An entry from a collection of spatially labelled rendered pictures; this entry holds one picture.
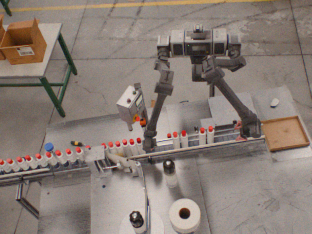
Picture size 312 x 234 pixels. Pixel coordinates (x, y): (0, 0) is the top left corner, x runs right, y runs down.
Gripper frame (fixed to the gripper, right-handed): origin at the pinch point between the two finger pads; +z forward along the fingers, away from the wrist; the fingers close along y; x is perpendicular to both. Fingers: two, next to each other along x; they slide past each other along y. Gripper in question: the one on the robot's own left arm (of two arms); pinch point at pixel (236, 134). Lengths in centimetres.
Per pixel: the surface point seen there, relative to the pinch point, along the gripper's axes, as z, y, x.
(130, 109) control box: 22, -2, -70
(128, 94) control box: 21, -13, -74
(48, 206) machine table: 112, 42, -84
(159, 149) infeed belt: 58, -5, -24
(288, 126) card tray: -2, -28, 57
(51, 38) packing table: 148, -149, -115
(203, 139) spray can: 28.5, -7.3, -5.4
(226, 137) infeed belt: 25.4, -15.1, 15.8
